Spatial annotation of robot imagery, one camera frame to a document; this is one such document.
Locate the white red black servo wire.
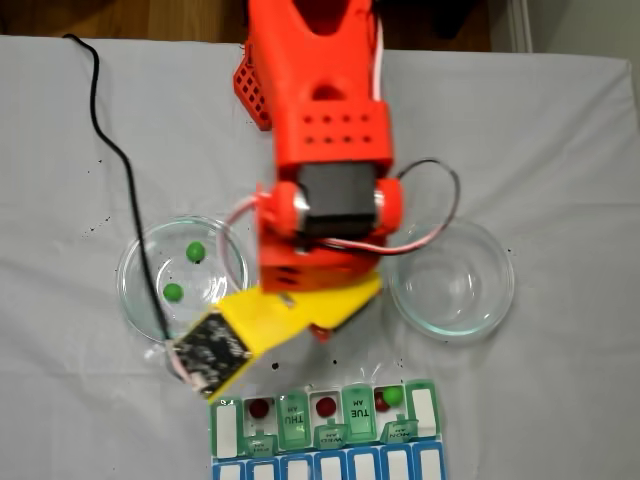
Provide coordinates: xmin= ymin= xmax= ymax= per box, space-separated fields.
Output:
xmin=319 ymin=158 xmax=461 ymax=256
xmin=219 ymin=193 xmax=266 ymax=294
xmin=369 ymin=14 xmax=386 ymax=104

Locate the large clear glass bowl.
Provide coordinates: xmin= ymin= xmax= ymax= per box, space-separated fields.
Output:
xmin=115 ymin=214 xmax=251 ymax=346

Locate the weekly pill organizer box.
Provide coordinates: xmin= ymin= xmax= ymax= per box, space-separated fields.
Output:
xmin=207 ymin=378 xmax=448 ymax=480

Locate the black camera cable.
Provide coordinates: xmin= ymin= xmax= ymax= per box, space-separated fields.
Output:
xmin=62 ymin=32 xmax=176 ymax=346

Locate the camera board on yellow mount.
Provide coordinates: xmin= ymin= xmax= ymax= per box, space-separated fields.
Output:
xmin=167 ymin=289 xmax=261 ymax=403

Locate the white tablecloth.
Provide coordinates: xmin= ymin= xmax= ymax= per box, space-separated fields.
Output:
xmin=0 ymin=34 xmax=640 ymax=480

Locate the small clear glass bowl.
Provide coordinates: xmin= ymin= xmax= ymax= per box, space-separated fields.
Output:
xmin=388 ymin=215 xmax=516 ymax=344

